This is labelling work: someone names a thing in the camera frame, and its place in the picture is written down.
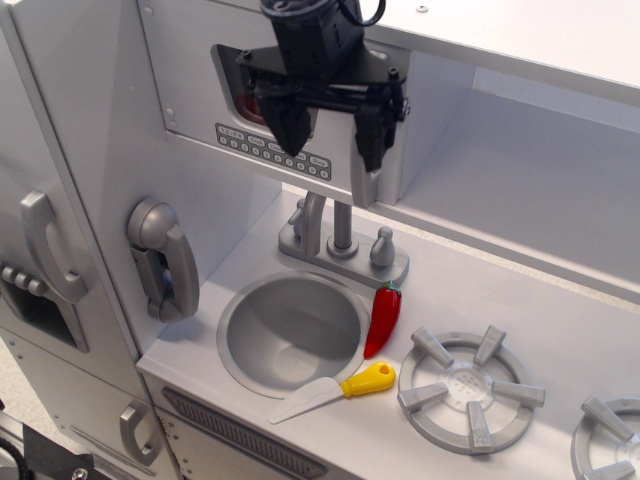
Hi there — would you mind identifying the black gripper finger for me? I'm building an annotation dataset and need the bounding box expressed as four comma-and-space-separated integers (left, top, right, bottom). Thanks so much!
258, 97, 311, 156
354, 104, 396, 172

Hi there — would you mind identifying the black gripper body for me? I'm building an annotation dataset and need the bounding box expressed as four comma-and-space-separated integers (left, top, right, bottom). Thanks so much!
237, 9, 406, 122

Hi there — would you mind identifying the white toy microwave door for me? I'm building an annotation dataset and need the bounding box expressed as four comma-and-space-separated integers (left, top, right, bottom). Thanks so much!
137, 0, 411, 209

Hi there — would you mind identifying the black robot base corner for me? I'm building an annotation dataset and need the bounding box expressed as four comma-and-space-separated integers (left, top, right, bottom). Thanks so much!
1, 403, 106, 480

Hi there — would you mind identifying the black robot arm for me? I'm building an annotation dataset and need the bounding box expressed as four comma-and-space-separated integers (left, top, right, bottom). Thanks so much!
237, 0, 408, 172

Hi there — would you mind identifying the orange salmon sushi toy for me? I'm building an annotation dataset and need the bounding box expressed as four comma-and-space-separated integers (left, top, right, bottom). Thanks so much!
243, 93, 263, 123

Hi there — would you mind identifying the silver toy faucet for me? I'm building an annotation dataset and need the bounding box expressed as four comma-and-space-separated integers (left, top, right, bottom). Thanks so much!
278, 192, 410, 287

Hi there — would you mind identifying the red toy chili pepper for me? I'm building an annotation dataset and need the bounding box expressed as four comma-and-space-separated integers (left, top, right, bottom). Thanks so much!
364, 281, 402, 359

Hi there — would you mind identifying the silver round sink basin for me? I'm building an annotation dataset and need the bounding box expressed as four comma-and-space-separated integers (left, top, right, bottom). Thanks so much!
216, 271, 370, 399

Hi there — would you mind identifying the silver stove burner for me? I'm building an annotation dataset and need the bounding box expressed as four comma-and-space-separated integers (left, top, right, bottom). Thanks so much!
570, 395, 639, 479
397, 325, 546, 456

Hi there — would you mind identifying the grey ice dispenser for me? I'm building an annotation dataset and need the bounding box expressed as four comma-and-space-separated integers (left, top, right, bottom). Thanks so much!
1, 260, 89, 353

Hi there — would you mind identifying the grey oven vent panel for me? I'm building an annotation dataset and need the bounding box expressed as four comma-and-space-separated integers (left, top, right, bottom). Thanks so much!
162, 388, 327, 479

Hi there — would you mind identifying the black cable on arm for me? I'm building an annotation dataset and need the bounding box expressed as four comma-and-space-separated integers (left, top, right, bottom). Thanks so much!
339, 0, 389, 26

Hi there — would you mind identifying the silver toy wall phone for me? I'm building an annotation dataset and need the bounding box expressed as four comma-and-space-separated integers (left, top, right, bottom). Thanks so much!
127, 197, 200, 323

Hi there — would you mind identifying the yellow handled toy knife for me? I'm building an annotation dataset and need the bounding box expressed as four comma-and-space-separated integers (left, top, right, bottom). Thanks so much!
269, 362, 397, 425

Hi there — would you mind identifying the silver upper fridge handle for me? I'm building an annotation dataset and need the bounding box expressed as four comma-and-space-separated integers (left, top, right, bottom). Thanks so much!
20, 190, 87, 304

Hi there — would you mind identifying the silver fridge handle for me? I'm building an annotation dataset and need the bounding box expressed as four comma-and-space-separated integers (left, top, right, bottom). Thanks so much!
20, 190, 87, 304
119, 400, 159, 467

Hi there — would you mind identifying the silver lower fridge handle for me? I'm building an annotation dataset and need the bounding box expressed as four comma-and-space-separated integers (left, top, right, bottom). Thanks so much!
119, 400, 159, 467

